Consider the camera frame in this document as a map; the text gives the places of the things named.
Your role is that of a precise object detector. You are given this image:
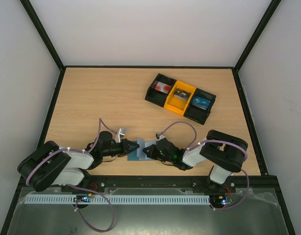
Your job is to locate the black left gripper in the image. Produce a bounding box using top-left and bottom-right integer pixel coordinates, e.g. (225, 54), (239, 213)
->
(102, 139), (140, 157)

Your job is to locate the teal leather card holder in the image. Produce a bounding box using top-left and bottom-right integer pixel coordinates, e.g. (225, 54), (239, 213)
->
(127, 138), (156, 161)

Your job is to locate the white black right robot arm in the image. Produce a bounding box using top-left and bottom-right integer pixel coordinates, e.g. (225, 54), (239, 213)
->
(143, 130), (248, 192)

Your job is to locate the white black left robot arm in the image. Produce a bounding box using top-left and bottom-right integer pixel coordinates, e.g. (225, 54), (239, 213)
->
(17, 131), (139, 192)

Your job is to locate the red white card stack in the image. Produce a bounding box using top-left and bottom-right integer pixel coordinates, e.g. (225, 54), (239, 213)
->
(153, 81), (171, 94)

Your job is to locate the black VIP card stack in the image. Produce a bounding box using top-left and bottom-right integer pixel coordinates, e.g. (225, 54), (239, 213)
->
(174, 89), (191, 101)

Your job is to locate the blue VIP card stack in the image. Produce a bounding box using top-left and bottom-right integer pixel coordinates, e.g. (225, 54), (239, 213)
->
(192, 96), (211, 110)

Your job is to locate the black bin left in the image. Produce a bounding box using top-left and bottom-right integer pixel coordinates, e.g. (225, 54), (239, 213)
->
(145, 73), (176, 107)

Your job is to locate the black bin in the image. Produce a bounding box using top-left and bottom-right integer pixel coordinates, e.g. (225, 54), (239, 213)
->
(145, 73), (176, 107)
(183, 88), (216, 125)

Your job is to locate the yellow middle bin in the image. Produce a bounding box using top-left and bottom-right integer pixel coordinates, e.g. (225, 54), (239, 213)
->
(164, 80), (196, 116)

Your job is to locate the black bin right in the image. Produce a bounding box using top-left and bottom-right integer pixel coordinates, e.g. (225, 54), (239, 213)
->
(183, 88), (216, 125)

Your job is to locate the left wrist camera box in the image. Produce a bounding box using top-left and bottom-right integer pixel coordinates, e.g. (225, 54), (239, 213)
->
(115, 127), (126, 143)

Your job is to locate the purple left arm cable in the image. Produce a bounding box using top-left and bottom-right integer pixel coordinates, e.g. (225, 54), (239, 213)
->
(25, 118), (116, 232)

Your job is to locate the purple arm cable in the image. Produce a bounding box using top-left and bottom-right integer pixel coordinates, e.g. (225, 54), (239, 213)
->
(157, 121), (251, 211)
(25, 118), (116, 232)

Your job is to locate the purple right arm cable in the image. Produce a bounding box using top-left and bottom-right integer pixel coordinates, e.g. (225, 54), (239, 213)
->
(157, 121), (251, 211)

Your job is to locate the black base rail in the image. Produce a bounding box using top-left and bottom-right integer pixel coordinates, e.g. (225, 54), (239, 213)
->
(61, 176), (229, 195)

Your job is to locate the light blue slotted cable duct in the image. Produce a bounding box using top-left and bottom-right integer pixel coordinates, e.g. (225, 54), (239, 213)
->
(24, 194), (210, 205)

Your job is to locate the black frame post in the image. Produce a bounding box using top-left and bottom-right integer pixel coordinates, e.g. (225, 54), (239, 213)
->
(234, 0), (281, 71)
(19, 0), (65, 71)

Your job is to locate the black frame post right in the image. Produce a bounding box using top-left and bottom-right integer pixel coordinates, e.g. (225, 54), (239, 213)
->
(234, 0), (281, 71)

